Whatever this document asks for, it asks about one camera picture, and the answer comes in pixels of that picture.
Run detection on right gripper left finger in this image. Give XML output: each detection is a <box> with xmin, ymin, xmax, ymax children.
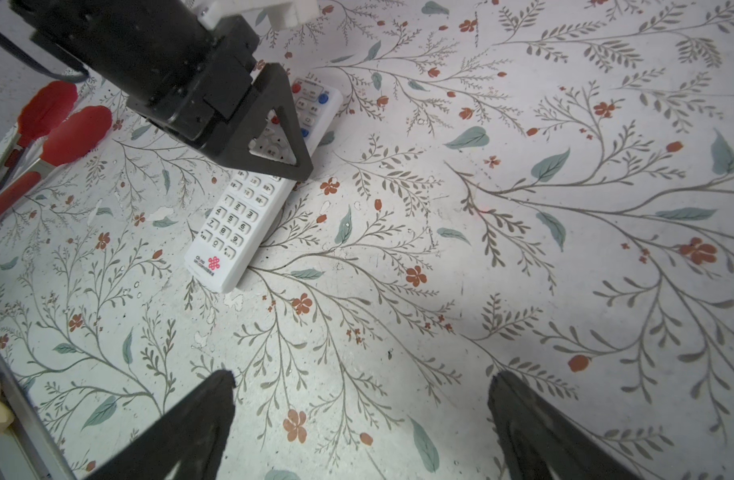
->
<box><xmin>90</xmin><ymin>370</ymin><xmax>236</xmax><ymax>479</ymax></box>

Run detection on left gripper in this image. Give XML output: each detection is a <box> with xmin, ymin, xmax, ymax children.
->
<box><xmin>10</xmin><ymin>1</ymin><xmax>313</xmax><ymax>181</ymax></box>

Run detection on white remote control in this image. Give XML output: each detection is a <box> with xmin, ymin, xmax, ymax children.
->
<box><xmin>185</xmin><ymin>78</ymin><xmax>343</xmax><ymax>294</ymax></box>

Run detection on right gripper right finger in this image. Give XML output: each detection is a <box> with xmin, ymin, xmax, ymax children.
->
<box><xmin>488</xmin><ymin>371</ymin><xmax>636</xmax><ymax>479</ymax></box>

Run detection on red kitchen tongs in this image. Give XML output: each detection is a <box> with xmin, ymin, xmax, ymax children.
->
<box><xmin>0</xmin><ymin>81</ymin><xmax>113</xmax><ymax>217</ymax></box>

